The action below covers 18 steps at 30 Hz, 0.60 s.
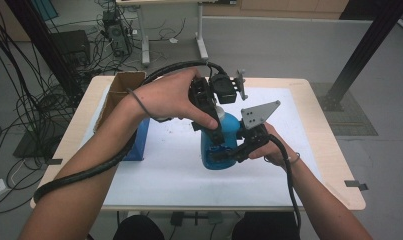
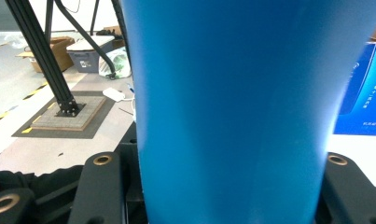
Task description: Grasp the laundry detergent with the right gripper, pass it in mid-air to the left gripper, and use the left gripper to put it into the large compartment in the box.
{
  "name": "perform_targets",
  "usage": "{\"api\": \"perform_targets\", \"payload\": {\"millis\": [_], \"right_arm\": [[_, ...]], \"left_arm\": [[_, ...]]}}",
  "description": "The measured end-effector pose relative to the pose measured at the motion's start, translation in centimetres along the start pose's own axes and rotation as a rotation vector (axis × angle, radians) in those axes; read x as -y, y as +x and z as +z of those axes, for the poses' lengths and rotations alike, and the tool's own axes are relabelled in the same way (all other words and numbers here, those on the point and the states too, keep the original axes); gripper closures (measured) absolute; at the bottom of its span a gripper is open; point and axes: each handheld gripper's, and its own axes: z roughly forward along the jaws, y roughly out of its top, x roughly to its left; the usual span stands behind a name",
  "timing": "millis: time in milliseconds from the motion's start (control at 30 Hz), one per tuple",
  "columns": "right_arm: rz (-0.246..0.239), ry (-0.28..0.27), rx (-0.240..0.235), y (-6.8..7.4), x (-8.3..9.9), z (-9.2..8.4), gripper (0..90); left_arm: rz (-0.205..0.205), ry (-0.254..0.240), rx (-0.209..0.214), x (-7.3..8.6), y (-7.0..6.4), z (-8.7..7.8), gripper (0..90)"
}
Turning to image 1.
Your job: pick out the blue plastic bottle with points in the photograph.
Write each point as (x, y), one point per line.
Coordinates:
(229, 128)

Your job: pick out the white table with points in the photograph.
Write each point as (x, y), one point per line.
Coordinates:
(175, 186)

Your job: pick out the grey computer tower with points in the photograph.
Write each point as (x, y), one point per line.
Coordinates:
(117, 36)

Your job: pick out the person's leg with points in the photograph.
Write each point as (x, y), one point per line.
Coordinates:
(139, 230)
(265, 228)

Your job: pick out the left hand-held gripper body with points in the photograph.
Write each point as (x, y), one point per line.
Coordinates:
(222, 88)

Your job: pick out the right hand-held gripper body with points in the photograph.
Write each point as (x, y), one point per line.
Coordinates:
(255, 115)

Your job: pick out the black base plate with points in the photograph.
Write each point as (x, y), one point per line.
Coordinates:
(32, 146)

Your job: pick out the black metal frame post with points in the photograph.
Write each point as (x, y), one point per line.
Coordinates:
(39, 36)
(365, 46)

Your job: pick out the person's left hand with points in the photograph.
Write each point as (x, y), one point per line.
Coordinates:
(169, 96)

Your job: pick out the person's right hand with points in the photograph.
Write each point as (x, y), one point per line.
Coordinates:
(275, 148)

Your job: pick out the black equipment box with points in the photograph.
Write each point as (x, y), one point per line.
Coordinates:
(70, 45)

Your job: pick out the person's left leg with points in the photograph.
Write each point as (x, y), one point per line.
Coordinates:
(139, 230)

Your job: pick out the blue cardboard box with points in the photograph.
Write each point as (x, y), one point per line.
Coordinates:
(140, 146)

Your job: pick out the black tape strip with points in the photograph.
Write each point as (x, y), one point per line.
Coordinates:
(54, 162)
(355, 185)

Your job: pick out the white desk frame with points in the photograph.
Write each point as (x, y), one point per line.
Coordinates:
(199, 33)

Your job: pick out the person's right leg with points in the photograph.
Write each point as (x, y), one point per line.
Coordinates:
(265, 228)

